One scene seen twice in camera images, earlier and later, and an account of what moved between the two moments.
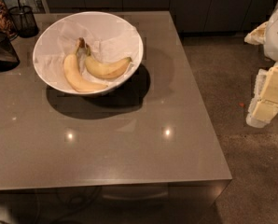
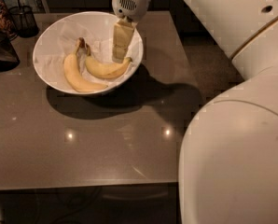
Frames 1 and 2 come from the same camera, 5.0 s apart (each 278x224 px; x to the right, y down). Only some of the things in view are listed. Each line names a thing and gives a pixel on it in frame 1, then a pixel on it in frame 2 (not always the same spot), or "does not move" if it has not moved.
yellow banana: [73, 74] does not move
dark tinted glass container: [3, 56] does not move
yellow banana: [103, 68] does not move
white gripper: [277, 36] -> [130, 4]
